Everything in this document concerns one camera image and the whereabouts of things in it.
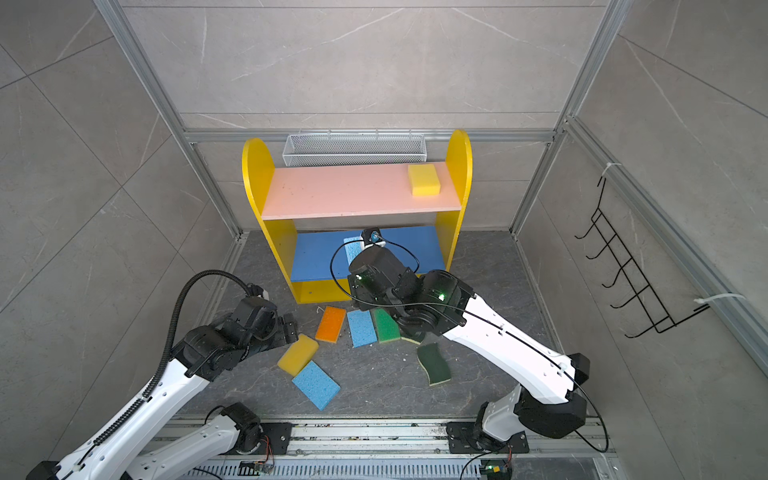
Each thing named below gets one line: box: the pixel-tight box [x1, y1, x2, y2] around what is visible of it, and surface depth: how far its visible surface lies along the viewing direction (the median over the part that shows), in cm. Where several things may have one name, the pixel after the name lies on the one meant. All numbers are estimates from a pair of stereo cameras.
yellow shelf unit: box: [242, 130, 474, 304], surface depth 75 cm
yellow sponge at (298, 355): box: [277, 334, 319, 377], surface depth 87 cm
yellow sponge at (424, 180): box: [408, 164, 441, 196], surface depth 75 cm
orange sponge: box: [315, 306, 347, 344], surface depth 94 cm
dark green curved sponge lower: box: [417, 342, 451, 386], surface depth 87 cm
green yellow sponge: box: [371, 308, 401, 343], surface depth 94 cm
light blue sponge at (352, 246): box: [343, 236, 365, 266], surface depth 61 cm
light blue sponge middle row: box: [347, 309, 378, 348], surface depth 94 cm
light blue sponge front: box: [292, 360, 341, 411], surface depth 83 cm
